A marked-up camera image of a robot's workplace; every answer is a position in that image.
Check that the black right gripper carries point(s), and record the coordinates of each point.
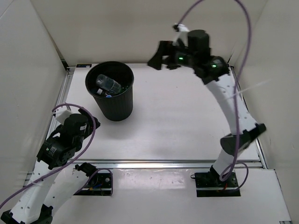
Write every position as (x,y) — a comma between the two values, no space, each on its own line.
(164,49)

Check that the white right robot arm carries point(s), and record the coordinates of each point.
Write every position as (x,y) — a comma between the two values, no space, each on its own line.
(215,75)

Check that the green soda bottle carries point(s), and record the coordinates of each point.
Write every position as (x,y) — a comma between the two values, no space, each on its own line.
(124,88)

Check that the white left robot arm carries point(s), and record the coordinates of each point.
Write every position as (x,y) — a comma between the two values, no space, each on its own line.
(40,201)

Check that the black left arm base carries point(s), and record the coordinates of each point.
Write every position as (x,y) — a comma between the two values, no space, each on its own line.
(100,182)

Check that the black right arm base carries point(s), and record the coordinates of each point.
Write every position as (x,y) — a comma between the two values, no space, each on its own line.
(207,186)

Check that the clear water bottle orange label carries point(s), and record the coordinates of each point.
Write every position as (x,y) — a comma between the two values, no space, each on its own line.
(108,84)

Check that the aluminium table frame rail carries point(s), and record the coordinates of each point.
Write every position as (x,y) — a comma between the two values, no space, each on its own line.
(173,132)

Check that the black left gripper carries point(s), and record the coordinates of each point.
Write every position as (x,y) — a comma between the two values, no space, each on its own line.
(89,122)

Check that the black ribbed plastic bin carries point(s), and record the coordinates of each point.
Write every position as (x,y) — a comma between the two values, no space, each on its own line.
(120,106)

